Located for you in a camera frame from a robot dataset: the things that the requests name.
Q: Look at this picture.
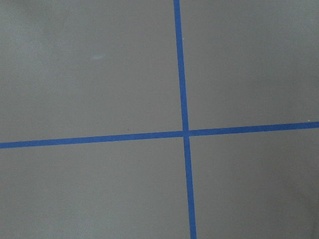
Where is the blue tape line lengthwise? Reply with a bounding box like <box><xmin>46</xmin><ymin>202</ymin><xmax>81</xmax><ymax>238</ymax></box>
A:
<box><xmin>173</xmin><ymin>0</ymin><xmax>197</xmax><ymax>239</ymax></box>

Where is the blue tape line crosswise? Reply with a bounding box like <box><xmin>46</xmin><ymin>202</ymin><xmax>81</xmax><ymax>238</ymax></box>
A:
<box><xmin>0</xmin><ymin>121</ymin><xmax>319</xmax><ymax>149</ymax></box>

